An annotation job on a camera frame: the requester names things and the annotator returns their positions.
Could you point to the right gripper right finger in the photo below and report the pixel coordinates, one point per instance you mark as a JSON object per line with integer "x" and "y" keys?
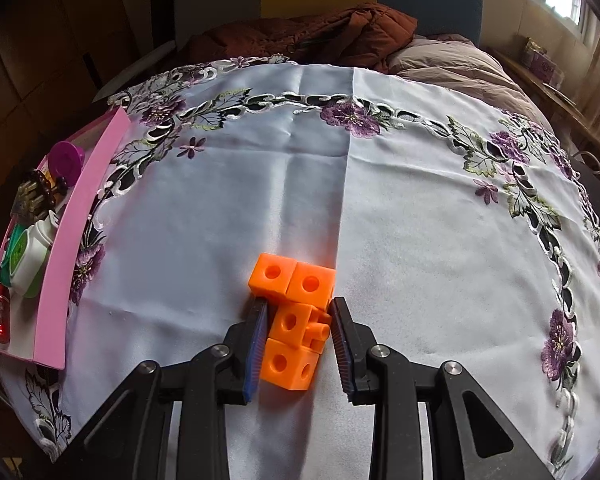
{"x": 470, "y": 436}

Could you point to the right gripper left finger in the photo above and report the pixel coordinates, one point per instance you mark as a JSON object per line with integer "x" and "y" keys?
{"x": 128, "y": 436}

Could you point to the red metallic capsule bottle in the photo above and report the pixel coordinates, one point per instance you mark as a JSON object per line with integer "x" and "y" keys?
{"x": 4, "y": 315}

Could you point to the white green plug-in device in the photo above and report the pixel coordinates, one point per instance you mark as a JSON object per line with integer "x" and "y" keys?
{"x": 27, "y": 279}

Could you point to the orange linking cubes block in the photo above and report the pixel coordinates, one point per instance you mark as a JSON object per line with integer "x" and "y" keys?
{"x": 299, "y": 293}

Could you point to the brown studded massage ball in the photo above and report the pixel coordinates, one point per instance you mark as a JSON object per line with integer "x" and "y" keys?
{"x": 37, "y": 196}

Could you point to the magenta round plastic toy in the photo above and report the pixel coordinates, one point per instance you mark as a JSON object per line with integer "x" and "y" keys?
{"x": 65, "y": 160}

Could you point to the pink storage box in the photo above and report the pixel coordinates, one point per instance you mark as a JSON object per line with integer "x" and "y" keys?
{"x": 38, "y": 326}

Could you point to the white embroidered floral tablecloth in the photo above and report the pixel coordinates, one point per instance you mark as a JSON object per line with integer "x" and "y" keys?
{"x": 458, "y": 231}

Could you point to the wooden side shelf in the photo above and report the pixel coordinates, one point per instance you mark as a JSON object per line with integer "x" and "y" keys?
{"x": 567, "y": 121}

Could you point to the pink beige duvet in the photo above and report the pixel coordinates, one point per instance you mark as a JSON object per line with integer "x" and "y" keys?
{"x": 454, "y": 62}

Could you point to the pink gift boxes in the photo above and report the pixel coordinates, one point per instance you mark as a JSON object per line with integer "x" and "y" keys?
{"x": 536, "y": 60}

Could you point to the rust red quilted jacket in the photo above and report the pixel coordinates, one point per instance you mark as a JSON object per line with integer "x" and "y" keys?
{"x": 364, "y": 36}

